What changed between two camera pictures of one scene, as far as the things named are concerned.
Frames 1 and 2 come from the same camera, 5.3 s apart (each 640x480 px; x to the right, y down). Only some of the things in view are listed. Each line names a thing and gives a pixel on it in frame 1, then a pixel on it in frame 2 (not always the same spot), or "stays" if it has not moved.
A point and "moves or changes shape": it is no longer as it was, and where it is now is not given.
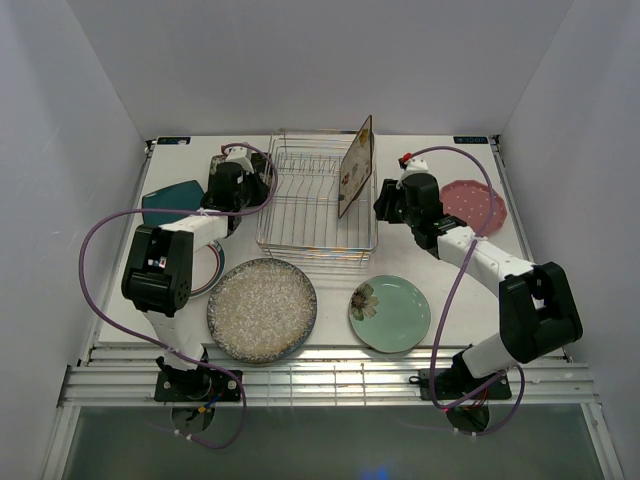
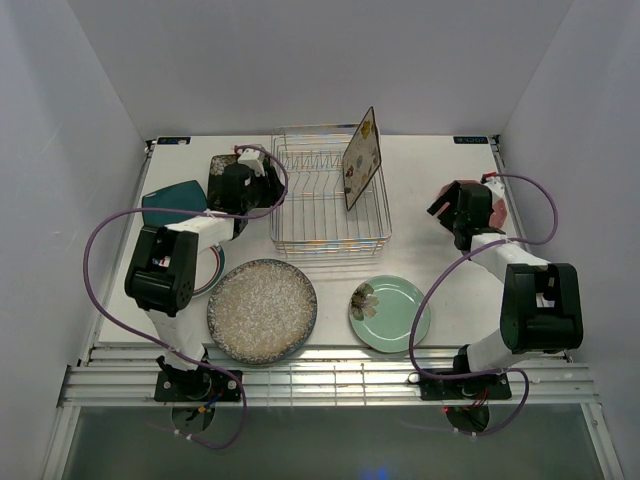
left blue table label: [172, 140] stays
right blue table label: [470, 140] stays
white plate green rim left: [207, 268] stays
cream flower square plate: [357, 167] moves or changes shape
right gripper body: [393, 206] → [451, 218]
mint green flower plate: [389, 313] stays
